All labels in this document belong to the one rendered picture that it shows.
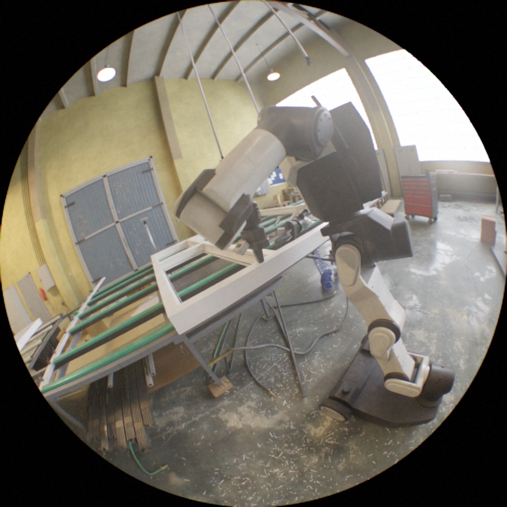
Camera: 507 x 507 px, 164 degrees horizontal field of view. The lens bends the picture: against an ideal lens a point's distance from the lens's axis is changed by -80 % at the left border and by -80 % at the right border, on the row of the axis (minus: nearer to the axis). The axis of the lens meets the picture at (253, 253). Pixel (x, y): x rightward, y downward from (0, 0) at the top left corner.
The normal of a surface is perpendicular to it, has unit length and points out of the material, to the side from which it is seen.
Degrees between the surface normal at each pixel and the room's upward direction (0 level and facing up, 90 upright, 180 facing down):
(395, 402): 0
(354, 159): 85
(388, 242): 90
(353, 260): 90
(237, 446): 0
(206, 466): 0
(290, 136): 118
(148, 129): 90
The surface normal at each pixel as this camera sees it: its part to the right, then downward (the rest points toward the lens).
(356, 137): -0.49, 0.34
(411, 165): -0.77, 0.41
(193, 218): -0.14, 0.50
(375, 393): -0.29, -0.90
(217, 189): 0.03, 0.31
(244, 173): 0.37, 0.20
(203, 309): 0.57, 0.11
